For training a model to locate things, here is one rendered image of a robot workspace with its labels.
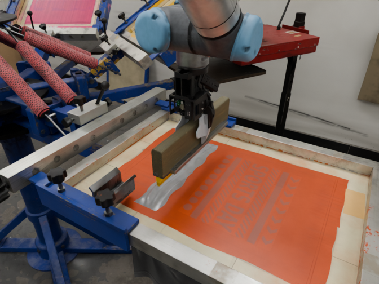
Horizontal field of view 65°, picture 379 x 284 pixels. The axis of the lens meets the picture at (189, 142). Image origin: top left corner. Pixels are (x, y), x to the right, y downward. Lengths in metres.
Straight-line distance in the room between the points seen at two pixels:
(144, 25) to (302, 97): 2.37
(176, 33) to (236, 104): 2.54
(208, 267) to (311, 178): 0.45
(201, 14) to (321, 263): 0.55
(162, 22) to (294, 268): 0.54
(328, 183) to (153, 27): 0.65
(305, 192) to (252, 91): 2.14
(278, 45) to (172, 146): 1.21
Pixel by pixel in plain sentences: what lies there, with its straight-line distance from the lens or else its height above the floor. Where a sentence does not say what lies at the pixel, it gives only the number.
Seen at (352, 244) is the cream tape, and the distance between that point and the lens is 0.79.
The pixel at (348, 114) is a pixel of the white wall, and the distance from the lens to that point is 2.83.
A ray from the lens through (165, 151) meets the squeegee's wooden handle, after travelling 0.66.
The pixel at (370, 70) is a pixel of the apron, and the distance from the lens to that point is 2.65.
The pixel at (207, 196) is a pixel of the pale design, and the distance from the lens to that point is 0.81.
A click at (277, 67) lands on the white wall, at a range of 2.81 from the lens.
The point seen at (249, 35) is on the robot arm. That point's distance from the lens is 0.49.
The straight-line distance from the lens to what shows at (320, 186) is 0.92.
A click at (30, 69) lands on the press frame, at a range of 1.75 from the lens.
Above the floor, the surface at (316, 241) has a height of 0.95.
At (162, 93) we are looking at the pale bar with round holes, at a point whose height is 1.03.
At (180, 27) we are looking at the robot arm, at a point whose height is 1.40.
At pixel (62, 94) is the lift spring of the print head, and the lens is 1.21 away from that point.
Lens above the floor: 1.50
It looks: 32 degrees down
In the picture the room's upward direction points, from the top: straight up
